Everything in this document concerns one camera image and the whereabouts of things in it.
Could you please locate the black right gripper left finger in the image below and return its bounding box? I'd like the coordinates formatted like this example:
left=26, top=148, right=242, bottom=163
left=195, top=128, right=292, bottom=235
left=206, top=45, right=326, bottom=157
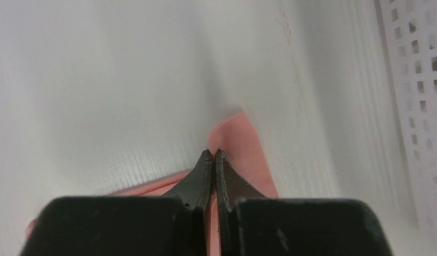
left=21, top=150, right=213, bottom=255

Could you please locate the pink t shirt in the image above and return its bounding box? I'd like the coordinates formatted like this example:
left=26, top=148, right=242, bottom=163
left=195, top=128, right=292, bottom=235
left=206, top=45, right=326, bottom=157
left=27, top=112, right=278, bottom=255

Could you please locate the white plastic laundry basket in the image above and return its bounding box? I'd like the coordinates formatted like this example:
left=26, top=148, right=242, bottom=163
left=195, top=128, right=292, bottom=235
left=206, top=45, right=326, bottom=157
left=380, top=0, right=437, bottom=247

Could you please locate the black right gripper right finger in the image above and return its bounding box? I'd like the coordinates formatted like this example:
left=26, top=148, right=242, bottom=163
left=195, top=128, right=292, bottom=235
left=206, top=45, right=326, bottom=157
left=214, top=150, right=392, bottom=255

